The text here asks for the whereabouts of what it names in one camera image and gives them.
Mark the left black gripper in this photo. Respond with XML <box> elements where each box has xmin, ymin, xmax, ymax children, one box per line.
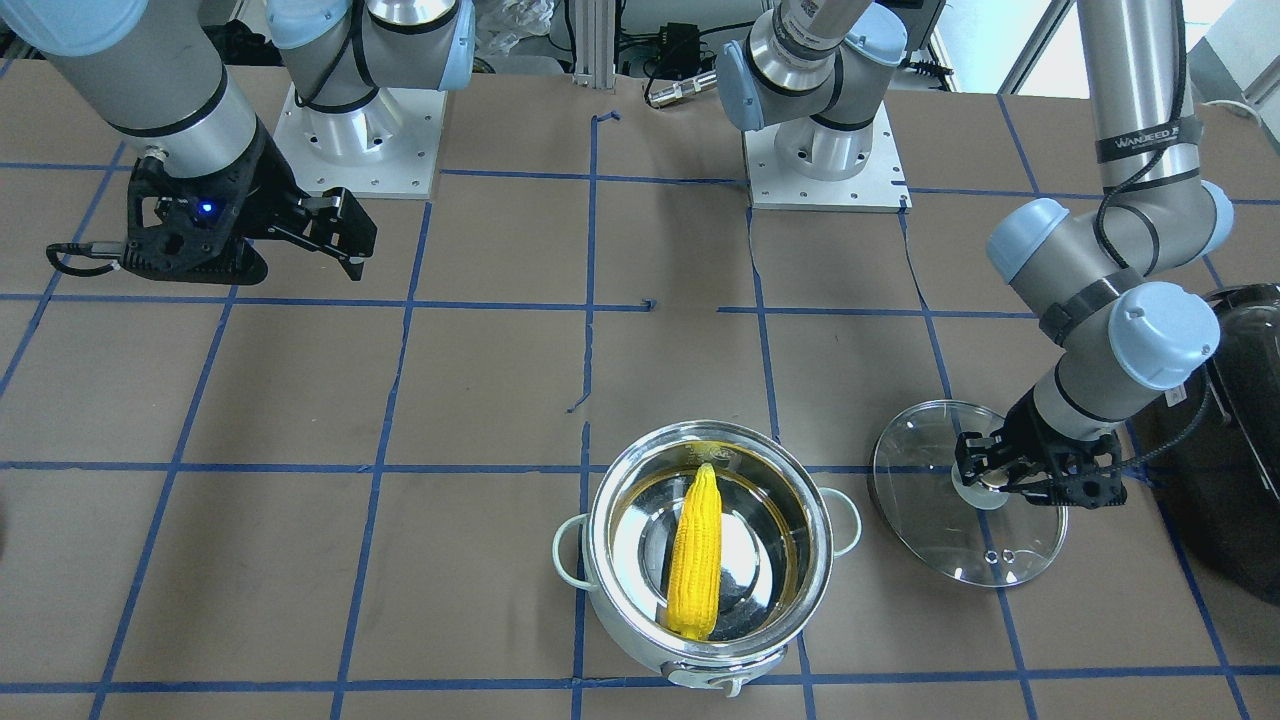
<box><xmin>955</xmin><ymin>389</ymin><xmax>1097</xmax><ymax>498</ymax></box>

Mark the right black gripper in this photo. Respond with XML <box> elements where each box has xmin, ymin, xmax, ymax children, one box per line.
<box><xmin>225</xmin><ymin>120</ymin><xmax>378</xmax><ymax>281</ymax></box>

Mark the glass pot lid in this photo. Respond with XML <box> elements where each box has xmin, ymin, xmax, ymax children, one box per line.
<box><xmin>869</xmin><ymin>400</ymin><xmax>1068</xmax><ymax>588</ymax></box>

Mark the yellow corn cob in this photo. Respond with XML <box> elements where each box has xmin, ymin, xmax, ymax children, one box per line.
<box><xmin>666</xmin><ymin>462</ymin><xmax>722</xmax><ymax>641</ymax></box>

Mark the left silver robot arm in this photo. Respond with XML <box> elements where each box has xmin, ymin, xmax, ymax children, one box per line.
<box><xmin>716</xmin><ymin>1</ymin><xmax>1234</xmax><ymax>509</ymax></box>

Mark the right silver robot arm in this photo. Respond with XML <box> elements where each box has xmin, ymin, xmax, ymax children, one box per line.
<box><xmin>3</xmin><ymin>1</ymin><xmax>476</xmax><ymax>284</ymax></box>

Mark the pale green cooking pot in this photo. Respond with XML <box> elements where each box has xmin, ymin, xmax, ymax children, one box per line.
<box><xmin>550</xmin><ymin>420</ymin><xmax>864</xmax><ymax>697</ymax></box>

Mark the dark brown rice cooker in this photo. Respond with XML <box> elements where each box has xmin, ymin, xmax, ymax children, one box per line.
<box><xmin>1134</xmin><ymin>283</ymin><xmax>1279</xmax><ymax>605</ymax></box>

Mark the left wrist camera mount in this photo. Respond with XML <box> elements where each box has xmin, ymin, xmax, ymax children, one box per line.
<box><xmin>1041</xmin><ymin>432</ymin><xmax>1128</xmax><ymax>510</ymax></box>

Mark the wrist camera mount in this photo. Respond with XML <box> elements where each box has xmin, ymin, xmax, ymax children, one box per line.
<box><xmin>1041</xmin><ymin>432</ymin><xmax>1128</xmax><ymax>510</ymax></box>
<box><xmin>46</xmin><ymin>150</ymin><xmax>271</xmax><ymax>287</ymax></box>

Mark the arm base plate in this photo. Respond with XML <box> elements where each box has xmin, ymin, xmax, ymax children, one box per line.
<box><xmin>273</xmin><ymin>88</ymin><xmax>451</xmax><ymax>200</ymax></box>

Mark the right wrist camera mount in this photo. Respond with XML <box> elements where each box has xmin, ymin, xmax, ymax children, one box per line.
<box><xmin>46</xmin><ymin>150</ymin><xmax>271</xmax><ymax>287</ymax></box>

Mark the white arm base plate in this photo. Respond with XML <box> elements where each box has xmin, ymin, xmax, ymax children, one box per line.
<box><xmin>742</xmin><ymin>104</ymin><xmax>913</xmax><ymax>213</ymax></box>

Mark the aluminium frame post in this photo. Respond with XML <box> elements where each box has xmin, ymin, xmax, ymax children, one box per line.
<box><xmin>571</xmin><ymin>0</ymin><xmax>620</xmax><ymax>91</ymax></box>

